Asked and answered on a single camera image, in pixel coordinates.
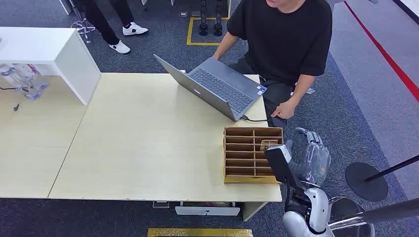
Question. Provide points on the black stanchion disc base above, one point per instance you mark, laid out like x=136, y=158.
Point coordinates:
x=363, y=184

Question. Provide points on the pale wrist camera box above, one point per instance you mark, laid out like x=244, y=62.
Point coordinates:
x=280, y=162

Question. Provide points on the grey open laptop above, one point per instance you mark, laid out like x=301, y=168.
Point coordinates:
x=226, y=88

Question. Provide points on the thick black stanchion pole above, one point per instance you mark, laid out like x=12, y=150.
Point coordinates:
x=386, y=212

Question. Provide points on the white desk riser shelf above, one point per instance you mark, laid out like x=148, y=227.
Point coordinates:
x=49, y=49

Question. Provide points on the person's left hand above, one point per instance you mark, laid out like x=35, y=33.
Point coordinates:
x=285, y=109

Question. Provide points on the small black desk object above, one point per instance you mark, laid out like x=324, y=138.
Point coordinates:
x=15, y=107

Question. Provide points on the black robot leg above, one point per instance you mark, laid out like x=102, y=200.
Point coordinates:
x=218, y=19
x=203, y=19

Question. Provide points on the thin black stanchion pole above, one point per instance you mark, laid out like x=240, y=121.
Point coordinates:
x=392, y=168

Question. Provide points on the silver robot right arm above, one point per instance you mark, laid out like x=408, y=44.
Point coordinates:
x=314, y=212

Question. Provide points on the floor outlet plate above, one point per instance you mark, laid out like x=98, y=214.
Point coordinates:
x=183, y=14

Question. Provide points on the standing person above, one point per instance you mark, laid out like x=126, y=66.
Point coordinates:
x=104, y=26

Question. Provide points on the clear plastic bag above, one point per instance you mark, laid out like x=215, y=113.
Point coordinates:
x=309, y=91

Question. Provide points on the chrome rimmed stanchion base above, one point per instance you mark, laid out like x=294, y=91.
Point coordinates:
x=347, y=207

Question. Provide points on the metal desk bracket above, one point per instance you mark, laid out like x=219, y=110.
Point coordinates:
x=161, y=205

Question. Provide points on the wooden card organiser box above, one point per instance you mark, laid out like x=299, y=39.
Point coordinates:
x=240, y=160

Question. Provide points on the white under-desk drawer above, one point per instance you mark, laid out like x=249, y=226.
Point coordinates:
x=207, y=210

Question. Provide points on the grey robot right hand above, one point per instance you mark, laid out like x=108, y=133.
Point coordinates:
x=316, y=163

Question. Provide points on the chrome chair base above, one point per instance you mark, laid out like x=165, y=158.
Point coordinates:
x=83, y=29

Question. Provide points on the brown card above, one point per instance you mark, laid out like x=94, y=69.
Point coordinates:
x=268, y=144

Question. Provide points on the clear plastic water bottle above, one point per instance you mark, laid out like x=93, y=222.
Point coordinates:
x=36, y=78
x=18, y=83

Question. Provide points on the seated person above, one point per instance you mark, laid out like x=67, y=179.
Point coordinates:
x=281, y=42

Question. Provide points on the gold box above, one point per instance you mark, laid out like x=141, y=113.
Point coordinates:
x=199, y=233

